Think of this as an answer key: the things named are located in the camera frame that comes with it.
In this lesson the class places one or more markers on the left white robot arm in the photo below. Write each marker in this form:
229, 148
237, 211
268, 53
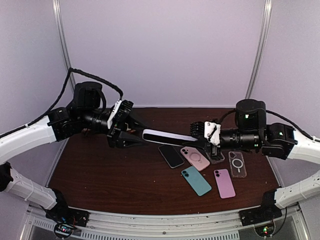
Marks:
87, 110

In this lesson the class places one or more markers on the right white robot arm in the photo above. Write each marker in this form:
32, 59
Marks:
245, 128

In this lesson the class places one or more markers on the black phone white case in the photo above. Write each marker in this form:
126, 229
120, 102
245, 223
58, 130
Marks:
166, 138
196, 181

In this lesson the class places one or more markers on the pink white phone case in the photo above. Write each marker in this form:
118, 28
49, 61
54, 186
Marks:
195, 158

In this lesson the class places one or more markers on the left aluminium frame post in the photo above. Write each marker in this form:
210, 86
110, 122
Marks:
61, 33

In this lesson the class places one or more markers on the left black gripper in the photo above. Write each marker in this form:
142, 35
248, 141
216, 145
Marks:
115, 134

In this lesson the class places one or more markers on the right aluminium frame post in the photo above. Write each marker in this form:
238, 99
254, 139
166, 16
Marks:
263, 36

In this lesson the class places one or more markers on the clear phone case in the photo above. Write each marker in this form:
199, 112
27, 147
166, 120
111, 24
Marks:
215, 159

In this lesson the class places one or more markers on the aluminium frame post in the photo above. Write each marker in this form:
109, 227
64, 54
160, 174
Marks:
61, 33
263, 36

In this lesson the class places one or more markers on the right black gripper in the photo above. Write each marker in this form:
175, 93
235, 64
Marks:
203, 143

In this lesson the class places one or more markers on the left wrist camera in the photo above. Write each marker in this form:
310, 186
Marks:
120, 111

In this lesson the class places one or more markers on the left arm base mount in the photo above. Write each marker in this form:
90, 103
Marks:
66, 219

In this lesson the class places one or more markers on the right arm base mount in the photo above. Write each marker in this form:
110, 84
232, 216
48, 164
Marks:
267, 211

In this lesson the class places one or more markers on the front aluminium rail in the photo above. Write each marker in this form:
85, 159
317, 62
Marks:
224, 225

